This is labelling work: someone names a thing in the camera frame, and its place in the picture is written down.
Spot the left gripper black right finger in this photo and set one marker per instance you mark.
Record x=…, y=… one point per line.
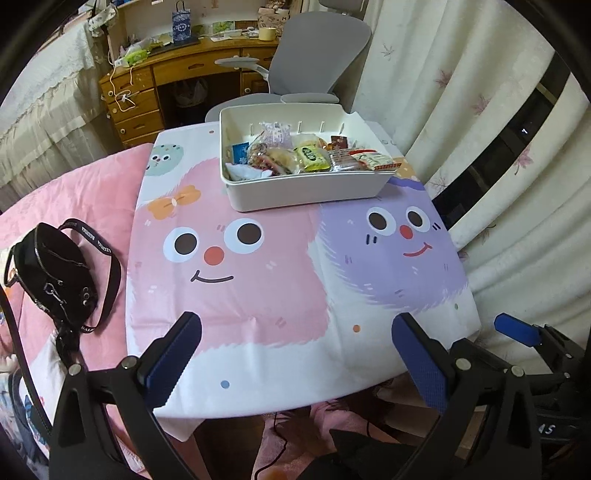
x=454, y=393

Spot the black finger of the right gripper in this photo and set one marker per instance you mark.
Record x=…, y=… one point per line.
x=518, y=330

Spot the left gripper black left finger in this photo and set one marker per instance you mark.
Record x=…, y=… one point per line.
x=150, y=380

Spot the blue snack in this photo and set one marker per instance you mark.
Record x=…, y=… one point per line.
x=240, y=153

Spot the peanut snack clear packet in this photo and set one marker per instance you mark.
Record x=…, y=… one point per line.
x=257, y=156

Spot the white Lipo biscuit packet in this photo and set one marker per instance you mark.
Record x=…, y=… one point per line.
x=375, y=161

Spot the purple snack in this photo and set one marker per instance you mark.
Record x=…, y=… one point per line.
x=277, y=135

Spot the green snack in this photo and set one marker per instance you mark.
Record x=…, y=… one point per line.
x=313, y=158

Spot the nut bar clear wrapper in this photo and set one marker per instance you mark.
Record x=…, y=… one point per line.
x=342, y=161

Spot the dark red snack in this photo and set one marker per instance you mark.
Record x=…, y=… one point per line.
x=338, y=143

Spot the red white snack packet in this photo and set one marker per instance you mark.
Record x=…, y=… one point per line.
x=245, y=172

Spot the clear bag of yellow snacks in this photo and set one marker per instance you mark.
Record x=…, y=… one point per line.
x=284, y=161

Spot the black shoulder bag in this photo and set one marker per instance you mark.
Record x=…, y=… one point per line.
x=52, y=270

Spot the cartoon monster tablecloth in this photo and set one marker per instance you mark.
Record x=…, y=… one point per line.
x=295, y=304

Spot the pink bed blanket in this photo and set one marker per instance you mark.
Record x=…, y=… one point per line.
x=103, y=194

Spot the white plastic storage bin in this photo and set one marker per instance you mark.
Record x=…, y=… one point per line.
x=309, y=124

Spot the wooden desk with drawers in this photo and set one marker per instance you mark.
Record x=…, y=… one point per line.
x=178, y=86

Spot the floral white curtain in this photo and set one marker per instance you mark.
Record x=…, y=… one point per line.
x=444, y=78

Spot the blue paper gift bag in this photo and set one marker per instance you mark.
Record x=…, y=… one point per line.
x=181, y=23

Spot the grey office chair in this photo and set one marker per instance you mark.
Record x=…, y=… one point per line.
x=314, y=51

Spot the roll of masking tape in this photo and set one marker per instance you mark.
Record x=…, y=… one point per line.
x=267, y=34

